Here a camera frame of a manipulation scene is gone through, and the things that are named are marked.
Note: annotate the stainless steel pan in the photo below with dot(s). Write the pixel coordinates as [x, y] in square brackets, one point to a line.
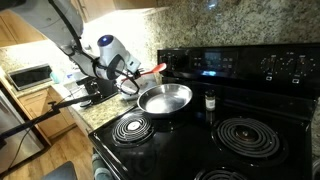
[165, 99]

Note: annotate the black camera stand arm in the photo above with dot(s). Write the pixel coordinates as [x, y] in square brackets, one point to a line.
[54, 110]

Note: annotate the red silicone spatula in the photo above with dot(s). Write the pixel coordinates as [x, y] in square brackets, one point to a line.
[153, 70]

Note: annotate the dark chair seat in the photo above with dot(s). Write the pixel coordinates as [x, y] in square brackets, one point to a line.
[65, 171]

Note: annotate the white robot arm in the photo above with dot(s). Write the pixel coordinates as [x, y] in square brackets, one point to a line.
[59, 21]

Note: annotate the black electric stove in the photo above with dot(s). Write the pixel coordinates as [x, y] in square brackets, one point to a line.
[260, 129]

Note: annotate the black coffee maker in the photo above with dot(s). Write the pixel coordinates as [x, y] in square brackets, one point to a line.
[104, 88]

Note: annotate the wooden base cabinet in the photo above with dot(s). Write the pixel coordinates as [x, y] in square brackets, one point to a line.
[39, 103]

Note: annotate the hanging kitchen towel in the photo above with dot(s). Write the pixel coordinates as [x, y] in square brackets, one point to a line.
[100, 171]

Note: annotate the small spice jar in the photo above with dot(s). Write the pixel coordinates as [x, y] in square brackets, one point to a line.
[210, 100]

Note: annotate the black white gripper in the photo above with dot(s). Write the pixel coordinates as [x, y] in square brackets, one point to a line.
[131, 65]

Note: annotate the silver toaster oven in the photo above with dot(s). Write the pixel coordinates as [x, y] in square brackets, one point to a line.
[30, 76]

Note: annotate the wooden upper cabinet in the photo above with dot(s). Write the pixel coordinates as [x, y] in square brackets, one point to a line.
[13, 30]

